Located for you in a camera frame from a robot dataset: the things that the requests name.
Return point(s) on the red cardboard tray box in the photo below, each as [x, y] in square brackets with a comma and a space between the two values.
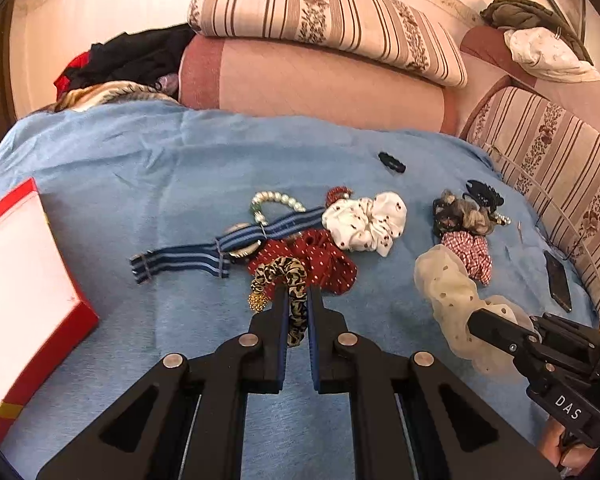
[43, 313]

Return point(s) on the striped floral pillow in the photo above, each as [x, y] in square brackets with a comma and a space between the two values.
[389, 32]

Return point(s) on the red polka dot scrunchie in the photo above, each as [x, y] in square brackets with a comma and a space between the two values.
[326, 265]

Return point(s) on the patterned beige cloth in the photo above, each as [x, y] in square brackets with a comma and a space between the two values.
[112, 92]

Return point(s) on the red white checked scrunchie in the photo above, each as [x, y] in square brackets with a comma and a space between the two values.
[473, 252]

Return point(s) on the cream dotted organza scrunchie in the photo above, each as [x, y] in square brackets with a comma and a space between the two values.
[442, 279]

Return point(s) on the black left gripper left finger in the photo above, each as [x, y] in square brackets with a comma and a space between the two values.
[185, 418]

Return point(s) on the grey black organza scrunchie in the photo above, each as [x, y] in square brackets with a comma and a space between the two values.
[452, 214]

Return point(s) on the pink bolster cushion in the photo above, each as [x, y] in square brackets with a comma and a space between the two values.
[273, 78]

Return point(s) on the white floral garment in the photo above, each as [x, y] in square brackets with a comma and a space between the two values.
[542, 54]

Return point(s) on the dark clothes pile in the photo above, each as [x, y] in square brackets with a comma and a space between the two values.
[151, 58]

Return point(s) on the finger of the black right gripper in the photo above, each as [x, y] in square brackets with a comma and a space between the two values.
[509, 337]

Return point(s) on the pink side bolster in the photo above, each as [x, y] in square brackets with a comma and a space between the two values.
[490, 68]

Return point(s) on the black claw hair clip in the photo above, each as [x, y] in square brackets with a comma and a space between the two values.
[484, 195]

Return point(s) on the small black hair clip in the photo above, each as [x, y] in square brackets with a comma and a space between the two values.
[392, 163]

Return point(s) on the olive green garment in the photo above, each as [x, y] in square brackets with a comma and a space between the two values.
[525, 14]

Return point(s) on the leopard print scrunchie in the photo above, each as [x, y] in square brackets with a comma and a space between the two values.
[288, 271]

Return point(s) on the person right hand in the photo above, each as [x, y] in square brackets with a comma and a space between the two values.
[574, 457]

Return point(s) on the white cherry print scrunchie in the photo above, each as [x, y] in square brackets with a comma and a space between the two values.
[366, 224]

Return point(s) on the striped floral side cushion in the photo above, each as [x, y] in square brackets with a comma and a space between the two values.
[552, 158]

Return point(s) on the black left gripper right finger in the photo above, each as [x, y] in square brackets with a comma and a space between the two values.
[411, 417]

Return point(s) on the black smartphone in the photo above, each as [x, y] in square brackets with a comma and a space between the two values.
[557, 282]

